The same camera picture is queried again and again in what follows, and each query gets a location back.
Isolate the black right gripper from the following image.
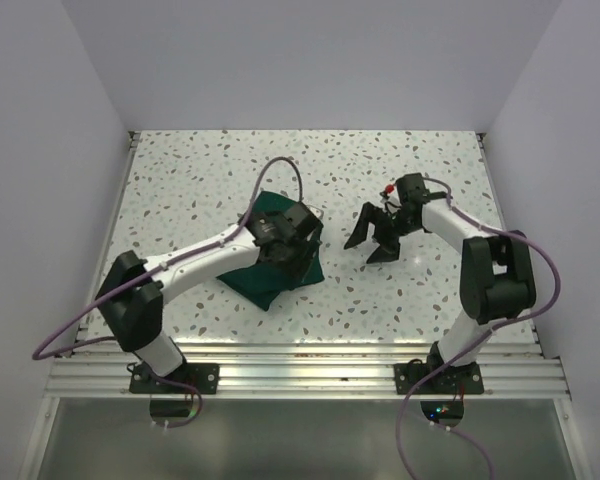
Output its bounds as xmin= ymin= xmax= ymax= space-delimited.
xmin=344 ymin=202 xmax=419 ymax=265

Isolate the green surgical drape cloth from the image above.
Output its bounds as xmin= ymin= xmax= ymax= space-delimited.
xmin=218 ymin=191 xmax=323 ymax=311

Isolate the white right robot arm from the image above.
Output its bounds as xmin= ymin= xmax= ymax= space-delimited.
xmin=344 ymin=173 xmax=536 ymax=394

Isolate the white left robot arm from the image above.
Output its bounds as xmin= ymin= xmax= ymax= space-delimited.
xmin=96 ymin=202 xmax=323 ymax=393

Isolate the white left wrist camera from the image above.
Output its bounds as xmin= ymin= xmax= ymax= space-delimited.
xmin=308 ymin=205 xmax=325 ymax=222

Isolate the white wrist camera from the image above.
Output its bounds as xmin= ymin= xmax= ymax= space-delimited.
xmin=380 ymin=184 xmax=401 ymax=213
xmin=308 ymin=205 xmax=325 ymax=222

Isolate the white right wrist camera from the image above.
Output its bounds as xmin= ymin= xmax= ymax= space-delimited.
xmin=380 ymin=184 xmax=401 ymax=213

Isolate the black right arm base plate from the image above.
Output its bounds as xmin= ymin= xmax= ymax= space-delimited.
xmin=393 ymin=359 xmax=485 ymax=396

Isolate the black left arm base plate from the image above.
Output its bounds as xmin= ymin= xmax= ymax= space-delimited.
xmin=126 ymin=362 xmax=220 ymax=395

